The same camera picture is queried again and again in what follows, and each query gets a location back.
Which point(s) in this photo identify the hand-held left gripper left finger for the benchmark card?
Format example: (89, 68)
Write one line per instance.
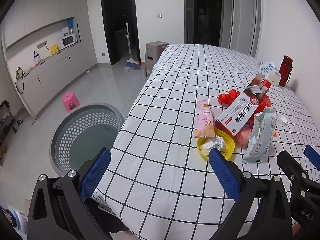
(96, 175)

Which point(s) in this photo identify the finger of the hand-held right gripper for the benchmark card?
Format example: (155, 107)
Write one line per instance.
(292, 167)
(313, 156)

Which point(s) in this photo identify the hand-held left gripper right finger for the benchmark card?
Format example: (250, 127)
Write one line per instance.
(223, 175)

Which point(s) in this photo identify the white paper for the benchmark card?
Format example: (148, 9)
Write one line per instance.
(212, 143)

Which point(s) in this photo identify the yellow plastic lid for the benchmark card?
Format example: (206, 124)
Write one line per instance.
(228, 141)

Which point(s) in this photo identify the pink rubber toy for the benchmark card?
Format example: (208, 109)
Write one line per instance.
(243, 137)

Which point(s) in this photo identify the grey perforated laundry basket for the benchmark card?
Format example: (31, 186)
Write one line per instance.
(75, 135)

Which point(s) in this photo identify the white blue packaging bag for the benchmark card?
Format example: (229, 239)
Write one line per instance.
(260, 135)

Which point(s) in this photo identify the pink snack wrapper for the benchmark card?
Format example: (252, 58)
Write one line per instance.
(205, 120)

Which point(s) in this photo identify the small orange piece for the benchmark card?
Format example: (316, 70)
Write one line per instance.
(275, 134)

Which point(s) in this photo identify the red white toothpaste box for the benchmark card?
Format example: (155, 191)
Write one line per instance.
(240, 115)

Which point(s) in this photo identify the red plastic bag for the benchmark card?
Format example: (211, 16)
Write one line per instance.
(228, 96)

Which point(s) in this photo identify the pink plastic stool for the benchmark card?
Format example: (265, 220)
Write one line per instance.
(70, 100)

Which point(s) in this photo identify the small white box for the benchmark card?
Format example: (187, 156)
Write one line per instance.
(273, 78)

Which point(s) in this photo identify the white plastic tub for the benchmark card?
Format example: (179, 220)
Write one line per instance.
(17, 220)

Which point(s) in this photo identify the red thermos bottle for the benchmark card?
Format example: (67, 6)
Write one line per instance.
(285, 70)

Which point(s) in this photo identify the black white checked tablecloth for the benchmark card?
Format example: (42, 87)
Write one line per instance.
(187, 80)

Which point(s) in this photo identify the shoe rack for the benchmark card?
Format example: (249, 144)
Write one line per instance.
(6, 120)

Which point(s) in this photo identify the grey dustpan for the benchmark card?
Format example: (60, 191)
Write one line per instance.
(128, 68)

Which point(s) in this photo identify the grey cabinet unit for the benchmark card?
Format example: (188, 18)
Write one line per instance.
(50, 70)

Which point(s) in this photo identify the broom and dustpan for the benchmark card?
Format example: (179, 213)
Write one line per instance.
(132, 63)

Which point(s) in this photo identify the yellow countertop container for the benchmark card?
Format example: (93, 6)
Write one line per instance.
(54, 49)

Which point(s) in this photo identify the grey plastic stool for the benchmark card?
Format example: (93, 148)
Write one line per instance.
(153, 55)

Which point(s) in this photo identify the white microwave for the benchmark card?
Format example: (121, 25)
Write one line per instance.
(68, 40)

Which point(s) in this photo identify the blue water bottle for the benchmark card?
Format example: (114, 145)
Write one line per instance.
(71, 25)

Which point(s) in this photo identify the dark door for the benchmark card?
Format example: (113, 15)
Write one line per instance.
(207, 17)

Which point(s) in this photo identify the black door frame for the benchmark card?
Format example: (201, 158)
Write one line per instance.
(103, 17)

